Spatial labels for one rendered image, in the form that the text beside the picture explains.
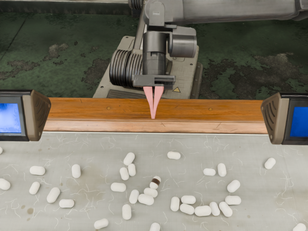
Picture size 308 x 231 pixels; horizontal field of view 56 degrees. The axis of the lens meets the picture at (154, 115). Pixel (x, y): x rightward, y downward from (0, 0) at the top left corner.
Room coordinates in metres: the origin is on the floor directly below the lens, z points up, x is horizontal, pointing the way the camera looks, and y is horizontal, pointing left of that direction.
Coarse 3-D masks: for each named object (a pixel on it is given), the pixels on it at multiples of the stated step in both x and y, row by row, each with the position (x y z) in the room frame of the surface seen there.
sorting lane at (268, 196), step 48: (0, 144) 0.46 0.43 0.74; (48, 144) 0.46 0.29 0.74; (96, 144) 0.46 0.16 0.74; (144, 144) 0.46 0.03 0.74; (192, 144) 0.46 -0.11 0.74; (240, 144) 0.46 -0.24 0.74; (0, 192) 0.32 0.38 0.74; (48, 192) 0.32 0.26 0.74; (96, 192) 0.32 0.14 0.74; (192, 192) 0.32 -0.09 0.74; (240, 192) 0.32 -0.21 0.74; (288, 192) 0.32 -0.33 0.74
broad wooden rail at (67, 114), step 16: (64, 112) 0.56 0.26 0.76; (80, 112) 0.56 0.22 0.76; (96, 112) 0.56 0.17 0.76; (112, 112) 0.56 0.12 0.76; (128, 112) 0.56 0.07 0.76; (144, 112) 0.56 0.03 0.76; (160, 112) 0.56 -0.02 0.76; (176, 112) 0.56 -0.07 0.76; (192, 112) 0.56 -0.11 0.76; (208, 112) 0.56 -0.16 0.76; (224, 112) 0.56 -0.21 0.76; (240, 112) 0.56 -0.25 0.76; (256, 112) 0.56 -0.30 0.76; (48, 128) 0.51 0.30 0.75; (64, 128) 0.51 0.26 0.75; (80, 128) 0.51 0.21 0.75; (96, 128) 0.51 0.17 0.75; (112, 128) 0.51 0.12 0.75; (128, 128) 0.51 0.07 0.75; (144, 128) 0.51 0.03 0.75; (160, 128) 0.51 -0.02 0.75; (176, 128) 0.51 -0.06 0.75; (192, 128) 0.51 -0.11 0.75; (208, 128) 0.51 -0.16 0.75; (224, 128) 0.51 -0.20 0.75; (240, 128) 0.51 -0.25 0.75; (256, 128) 0.51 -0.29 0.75
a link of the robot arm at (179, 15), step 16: (160, 0) 0.63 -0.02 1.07; (176, 0) 0.63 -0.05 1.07; (192, 0) 0.64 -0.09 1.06; (208, 0) 0.65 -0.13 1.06; (224, 0) 0.65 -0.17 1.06; (240, 0) 0.66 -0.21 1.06; (256, 0) 0.66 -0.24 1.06; (272, 0) 0.66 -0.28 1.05; (288, 0) 0.66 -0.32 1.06; (304, 0) 0.64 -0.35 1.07; (144, 16) 0.63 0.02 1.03; (176, 16) 0.61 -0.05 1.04; (192, 16) 0.62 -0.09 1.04; (208, 16) 0.62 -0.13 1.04; (224, 16) 0.63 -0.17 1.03; (240, 16) 0.63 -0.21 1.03; (256, 16) 0.64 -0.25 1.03; (272, 16) 0.64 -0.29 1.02; (288, 16) 0.65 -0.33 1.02
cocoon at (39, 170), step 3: (30, 168) 0.38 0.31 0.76; (33, 168) 0.38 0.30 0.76; (36, 168) 0.38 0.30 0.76; (39, 168) 0.38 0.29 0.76; (42, 168) 0.38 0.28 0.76; (30, 171) 0.37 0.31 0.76; (33, 171) 0.37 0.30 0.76; (36, 171) 0.37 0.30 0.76; (39, 171) 0.37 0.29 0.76; (42, 171) 0.37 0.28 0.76; (33, 174) 0.37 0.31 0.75; (36, 174) 0.36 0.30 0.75; (39, 174) 0.36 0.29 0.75; (42, 174) 0.37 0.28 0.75
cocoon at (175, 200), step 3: (174, 198) 0.30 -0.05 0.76; (177, 198) 0.30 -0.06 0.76; (171, 201) 0.29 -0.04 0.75; (174, 201) 0.29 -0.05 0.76; (177, 201) 0.29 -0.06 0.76; (171, 204) 0.28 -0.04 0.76; (174, 204) 0.28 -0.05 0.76; (177, 204) 0.28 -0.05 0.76; (171, 207) 0.28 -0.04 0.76; (174, 207) 0.27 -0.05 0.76; (177, 207) 0.28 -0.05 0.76; (174, 210) 0.27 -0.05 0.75
